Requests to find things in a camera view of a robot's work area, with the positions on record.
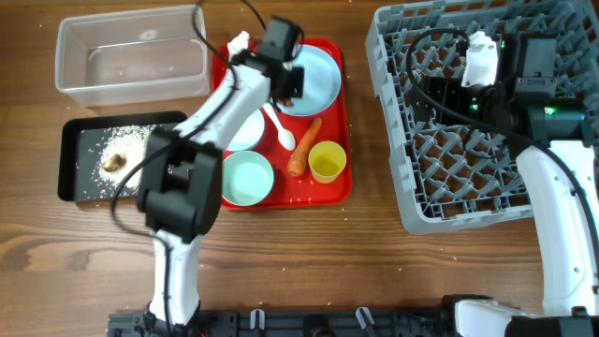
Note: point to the brown food scrap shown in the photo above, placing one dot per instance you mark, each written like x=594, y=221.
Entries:
x=113, y=163

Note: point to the white tissue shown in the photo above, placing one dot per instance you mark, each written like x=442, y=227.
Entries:
x=238, y=44

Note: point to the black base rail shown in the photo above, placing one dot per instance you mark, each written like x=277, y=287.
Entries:
x=363, y=321

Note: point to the green bowl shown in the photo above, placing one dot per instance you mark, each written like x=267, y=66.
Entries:
x=248, y=178

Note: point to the yellow plastic cup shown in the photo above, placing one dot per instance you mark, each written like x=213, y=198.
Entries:
x=327, y=160

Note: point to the orange carrot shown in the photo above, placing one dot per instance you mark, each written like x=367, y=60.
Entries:
x=298, y=160

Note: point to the light blue bowl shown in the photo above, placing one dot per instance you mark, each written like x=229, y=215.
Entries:
x=250, y=133

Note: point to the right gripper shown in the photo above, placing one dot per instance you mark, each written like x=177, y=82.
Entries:
x=446, y=88

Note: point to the white plastic spoon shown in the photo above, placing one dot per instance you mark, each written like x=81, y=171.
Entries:
x=284, y=136

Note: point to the black plastic tray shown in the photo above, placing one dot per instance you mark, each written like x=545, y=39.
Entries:
x=66, y=188

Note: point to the light blue plate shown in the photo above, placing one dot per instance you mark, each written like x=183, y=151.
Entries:
x=321, y=85

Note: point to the clear plastic bin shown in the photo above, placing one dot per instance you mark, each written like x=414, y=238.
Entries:
x=132, y=56

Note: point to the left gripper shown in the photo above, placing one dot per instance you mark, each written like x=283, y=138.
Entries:
x=294, y=89

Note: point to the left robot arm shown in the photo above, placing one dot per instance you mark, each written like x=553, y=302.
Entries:
x=182, y=172

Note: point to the grey dishwasher rack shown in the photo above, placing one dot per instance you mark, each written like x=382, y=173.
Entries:
x=448, y=178

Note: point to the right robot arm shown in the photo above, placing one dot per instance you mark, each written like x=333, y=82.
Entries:
x=509, y=88

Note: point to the red serving tray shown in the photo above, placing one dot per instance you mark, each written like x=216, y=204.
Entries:
x=305, y=191

